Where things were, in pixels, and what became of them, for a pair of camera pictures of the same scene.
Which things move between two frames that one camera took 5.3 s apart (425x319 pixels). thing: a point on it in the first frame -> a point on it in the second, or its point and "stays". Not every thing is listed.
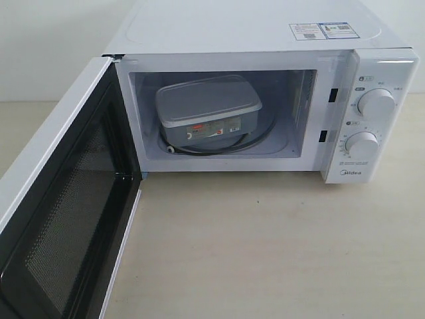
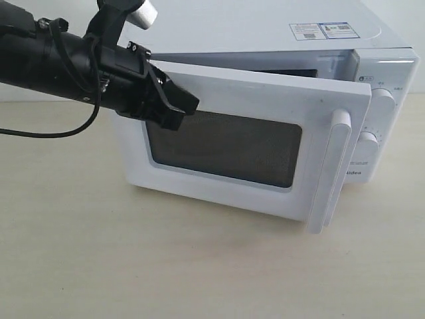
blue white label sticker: x=323 y=30 stays
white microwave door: x=64 y=232 -> x=261 y=143
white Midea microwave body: x=337 y=80 stays
